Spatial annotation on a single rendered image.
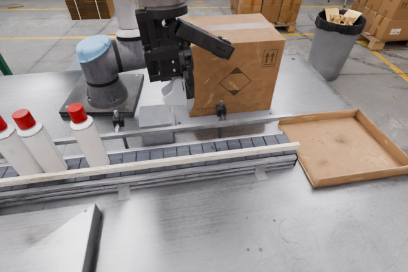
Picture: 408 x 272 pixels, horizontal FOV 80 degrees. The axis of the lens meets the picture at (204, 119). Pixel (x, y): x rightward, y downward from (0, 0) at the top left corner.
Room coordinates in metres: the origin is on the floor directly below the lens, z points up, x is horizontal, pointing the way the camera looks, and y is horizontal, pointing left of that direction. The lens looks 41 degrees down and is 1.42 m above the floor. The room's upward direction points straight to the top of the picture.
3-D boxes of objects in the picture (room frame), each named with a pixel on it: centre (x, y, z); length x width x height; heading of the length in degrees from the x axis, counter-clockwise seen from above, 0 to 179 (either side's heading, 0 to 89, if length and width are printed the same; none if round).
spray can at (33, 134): (0.40, 0.39, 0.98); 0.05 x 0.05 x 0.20
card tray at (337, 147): (0.53, -0.43, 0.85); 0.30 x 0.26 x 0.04; 99
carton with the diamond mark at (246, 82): (0.79, -0.08, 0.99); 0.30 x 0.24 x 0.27; 98
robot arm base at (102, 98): (0.78, 0.38, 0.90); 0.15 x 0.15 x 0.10
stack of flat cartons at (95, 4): (4.38, 1.90, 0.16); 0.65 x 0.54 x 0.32; 97
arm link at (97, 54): (0.78, 0.37, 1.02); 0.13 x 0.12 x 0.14; 114
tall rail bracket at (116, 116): (0.50, 0.24, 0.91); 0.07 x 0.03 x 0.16; 9
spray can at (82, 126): (0.42, 0.29, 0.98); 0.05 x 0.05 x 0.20
